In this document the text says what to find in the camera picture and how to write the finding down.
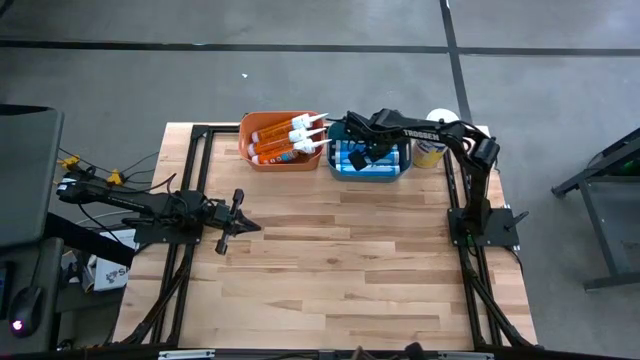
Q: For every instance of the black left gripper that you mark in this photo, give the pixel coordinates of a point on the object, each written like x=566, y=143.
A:
x=225, y=217

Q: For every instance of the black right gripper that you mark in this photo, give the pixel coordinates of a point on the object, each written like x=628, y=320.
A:
x=385, y=127

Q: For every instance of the orange silicone sealant tube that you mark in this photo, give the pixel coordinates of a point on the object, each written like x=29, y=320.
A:
x=277, y=145
x=275, y=131
x=280, y=156

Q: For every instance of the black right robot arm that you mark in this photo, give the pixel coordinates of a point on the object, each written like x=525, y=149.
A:
x=425, y=134

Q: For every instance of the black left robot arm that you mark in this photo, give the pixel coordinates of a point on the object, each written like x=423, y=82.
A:
x=130, y=202

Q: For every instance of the yellow Lysol wipes canister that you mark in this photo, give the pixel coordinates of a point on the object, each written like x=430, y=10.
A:
x=427, y=155

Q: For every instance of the teal plastic basket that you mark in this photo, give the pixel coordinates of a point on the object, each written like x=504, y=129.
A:
x=370, y=176

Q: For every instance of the orange plastic basket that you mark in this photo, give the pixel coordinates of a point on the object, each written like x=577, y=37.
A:
x=300, y=165

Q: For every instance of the white cardboard box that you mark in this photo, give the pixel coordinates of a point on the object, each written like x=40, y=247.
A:
x=112, y=272

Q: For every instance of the black diagonal strut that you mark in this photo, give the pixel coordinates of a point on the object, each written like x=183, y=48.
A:
x=90, y=240

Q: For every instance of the dark grey desk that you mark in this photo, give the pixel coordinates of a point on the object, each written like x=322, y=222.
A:
x=50, y=270

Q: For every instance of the dark grey panel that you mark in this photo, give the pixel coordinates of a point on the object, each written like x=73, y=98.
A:
x=25, y=175

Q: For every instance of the black computer mouse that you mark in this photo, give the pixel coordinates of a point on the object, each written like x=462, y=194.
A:
x=25, y=310

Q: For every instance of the dark grey metal stand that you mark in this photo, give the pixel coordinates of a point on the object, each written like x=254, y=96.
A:
x=615, y=225

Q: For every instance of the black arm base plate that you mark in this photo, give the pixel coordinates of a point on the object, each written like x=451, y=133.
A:
x=500, y=240
x=150, y=235

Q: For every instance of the black metal table frame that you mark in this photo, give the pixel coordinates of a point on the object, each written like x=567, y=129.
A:
x=220, y=129

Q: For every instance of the silver metal bracket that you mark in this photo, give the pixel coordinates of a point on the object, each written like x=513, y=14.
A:
x=465, y=356
x=187, y=355

